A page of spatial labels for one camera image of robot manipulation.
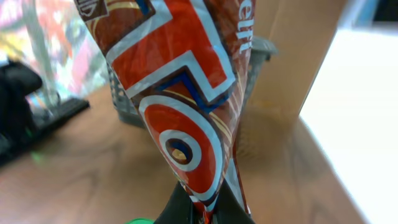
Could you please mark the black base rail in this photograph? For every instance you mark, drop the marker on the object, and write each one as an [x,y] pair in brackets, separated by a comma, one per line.
[47,121]

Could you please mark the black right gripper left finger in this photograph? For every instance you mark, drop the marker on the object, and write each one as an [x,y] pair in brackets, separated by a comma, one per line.
[178,210]

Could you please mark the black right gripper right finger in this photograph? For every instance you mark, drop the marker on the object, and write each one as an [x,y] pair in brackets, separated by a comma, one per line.
[228,210]

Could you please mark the green lid jar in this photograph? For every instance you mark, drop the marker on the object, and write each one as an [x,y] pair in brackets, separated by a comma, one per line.
[140,221]

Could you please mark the grey plastic basket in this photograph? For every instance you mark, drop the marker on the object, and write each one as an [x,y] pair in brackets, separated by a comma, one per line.
[261,51]

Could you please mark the red Top chocolate bar wrapper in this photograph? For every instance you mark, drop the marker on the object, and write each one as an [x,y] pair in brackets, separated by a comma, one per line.
[184,66]

